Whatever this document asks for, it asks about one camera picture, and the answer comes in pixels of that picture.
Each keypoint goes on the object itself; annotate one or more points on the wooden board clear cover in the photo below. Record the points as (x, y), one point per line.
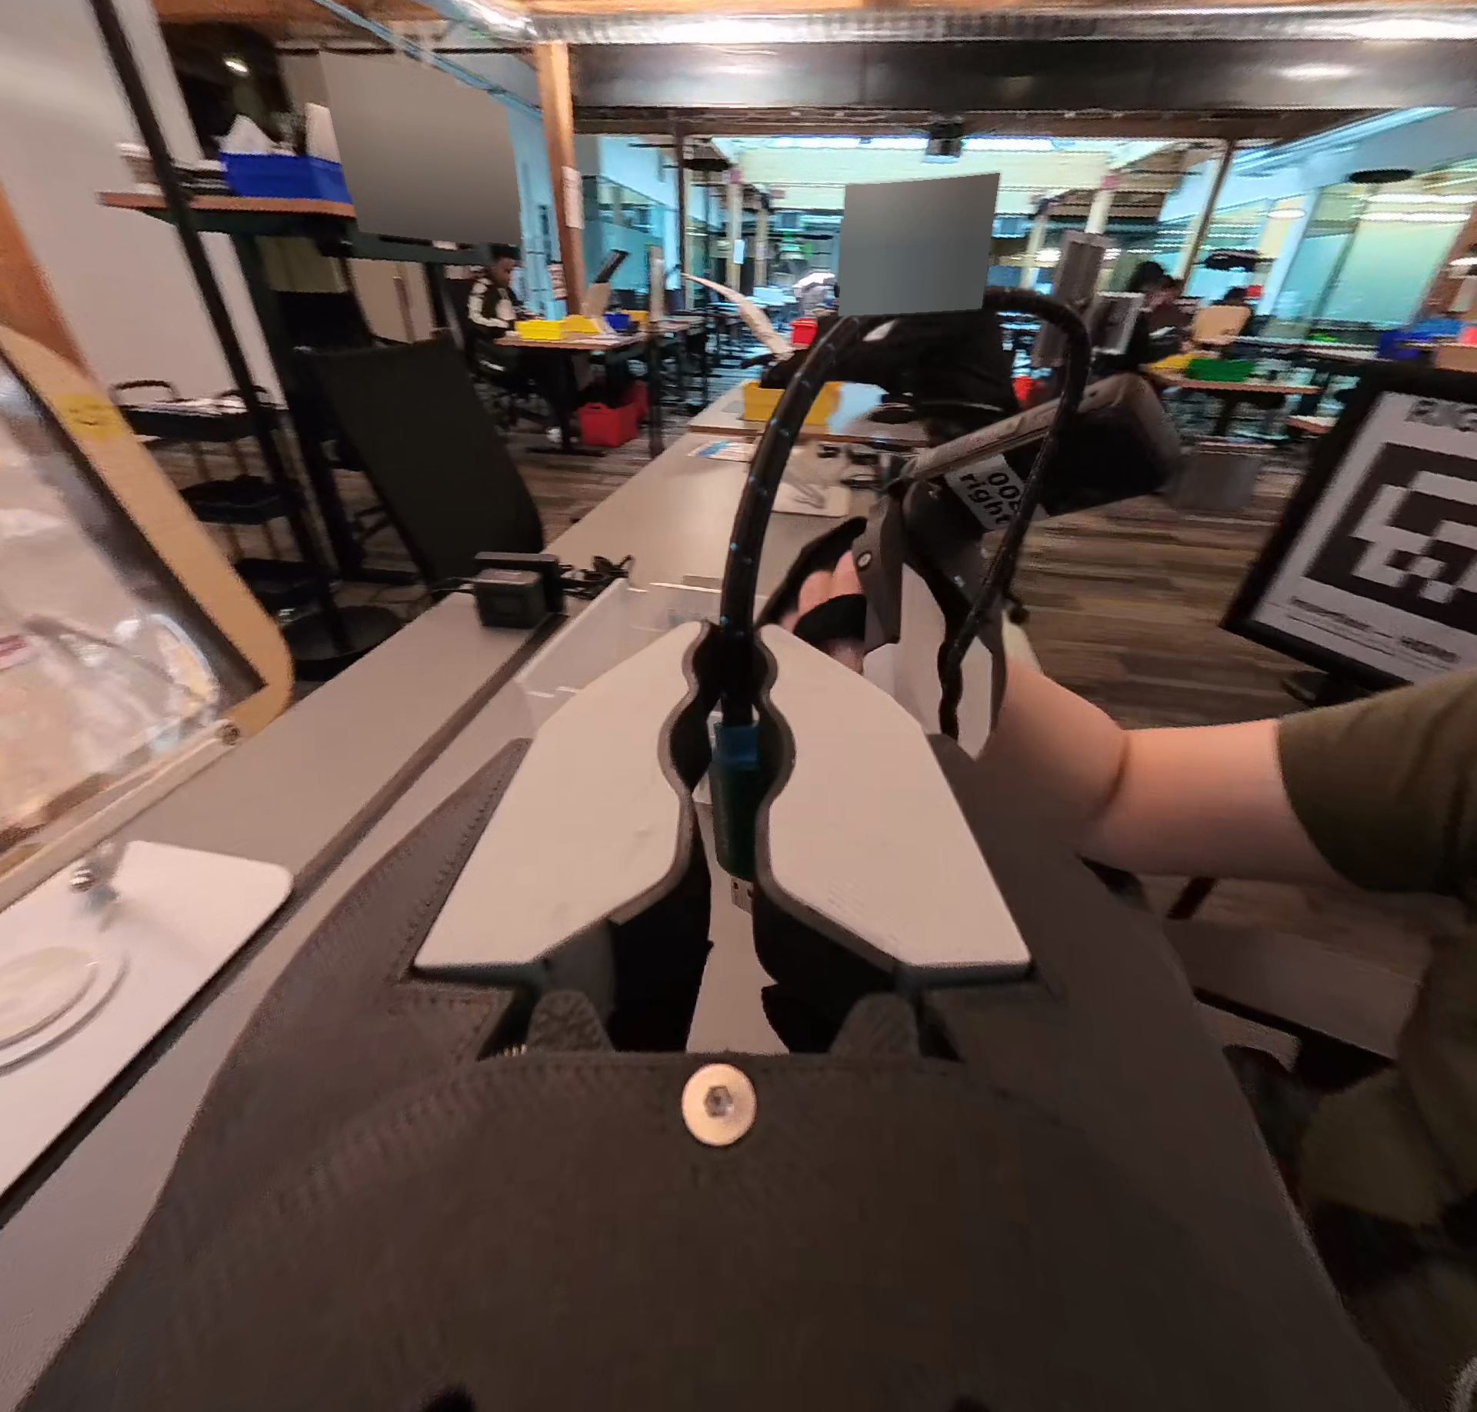
(103, 652)

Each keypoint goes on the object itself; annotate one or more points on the person's right hand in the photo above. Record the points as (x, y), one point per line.
(813, 564)

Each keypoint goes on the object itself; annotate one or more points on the black rolling cart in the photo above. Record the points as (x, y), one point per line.
(231, 501)

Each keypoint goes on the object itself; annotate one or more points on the black framed marker board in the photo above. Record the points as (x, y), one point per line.
(1362, 536)

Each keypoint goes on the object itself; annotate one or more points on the black power adapter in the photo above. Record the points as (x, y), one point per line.
(517, 590)

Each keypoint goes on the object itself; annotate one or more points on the blue plastic bin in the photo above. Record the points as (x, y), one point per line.
(288, 176)

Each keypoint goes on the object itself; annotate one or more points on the red plastic bin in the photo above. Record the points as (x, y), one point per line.
(610, 422)

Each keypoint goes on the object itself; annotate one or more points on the wooden shelf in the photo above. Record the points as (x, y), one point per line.
(231, 206)

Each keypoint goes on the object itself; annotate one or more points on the white stand base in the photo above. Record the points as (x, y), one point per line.
(151, 951)

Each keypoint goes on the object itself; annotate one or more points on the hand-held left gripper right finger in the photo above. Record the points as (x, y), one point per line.
(888, 848)

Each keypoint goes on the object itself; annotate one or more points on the grey waste bin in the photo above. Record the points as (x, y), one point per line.
(1217, 478)

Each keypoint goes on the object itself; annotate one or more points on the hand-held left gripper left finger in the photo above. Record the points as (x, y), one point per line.
(565, 835)

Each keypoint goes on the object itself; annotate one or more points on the clear plastic organizer box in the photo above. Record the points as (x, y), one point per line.
(589, 652)

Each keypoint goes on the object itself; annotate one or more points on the green plastic bin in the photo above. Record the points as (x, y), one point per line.
(1221, 371)

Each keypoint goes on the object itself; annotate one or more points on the yellow plastic bin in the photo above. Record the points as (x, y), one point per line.
(796, 403)
(554, 329)

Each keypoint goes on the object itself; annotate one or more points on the black panel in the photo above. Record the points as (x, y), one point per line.
(428, 455)

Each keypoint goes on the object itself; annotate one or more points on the person's right forearm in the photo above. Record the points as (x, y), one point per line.
(1096, 767)

